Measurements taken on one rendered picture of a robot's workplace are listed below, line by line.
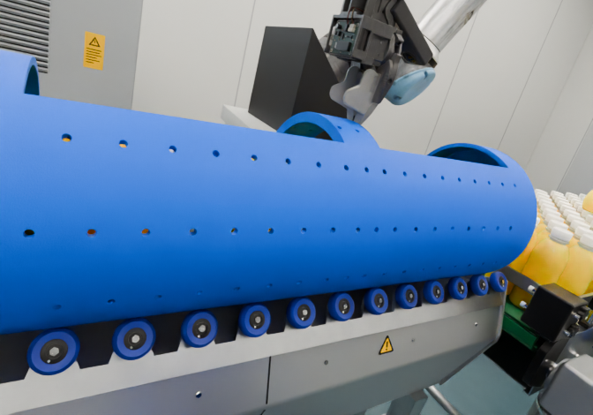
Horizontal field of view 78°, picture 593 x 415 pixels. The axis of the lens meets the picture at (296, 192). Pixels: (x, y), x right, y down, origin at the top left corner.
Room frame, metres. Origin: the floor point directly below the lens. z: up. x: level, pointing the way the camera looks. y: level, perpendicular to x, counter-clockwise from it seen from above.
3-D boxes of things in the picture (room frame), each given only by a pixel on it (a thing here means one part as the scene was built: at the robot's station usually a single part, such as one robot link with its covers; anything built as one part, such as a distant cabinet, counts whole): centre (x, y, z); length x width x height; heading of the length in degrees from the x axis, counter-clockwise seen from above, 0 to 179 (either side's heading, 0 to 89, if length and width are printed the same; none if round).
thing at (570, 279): (0.80, -0.67, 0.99); 0.07 x 0.07 x 0.19
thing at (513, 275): (0.87, -0.49, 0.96); 0.40 x 0.01 x 0.03; 34
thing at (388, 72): (0.56, -0.07, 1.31); 0.05 x 0.02 x 0.09; 34
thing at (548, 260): (0.79, -0.60, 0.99); 0.07 x 0.07 x 0.19
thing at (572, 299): (0.69, -0.58, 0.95); 0.10 x 0.07 x 0.10; 34
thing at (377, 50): (0.57, -0.04, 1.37); 0.09 x 0.08 x 0.12; 124
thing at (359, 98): (0.56, -0.05, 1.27); 0.06 x 0.03 x 0.09; 124
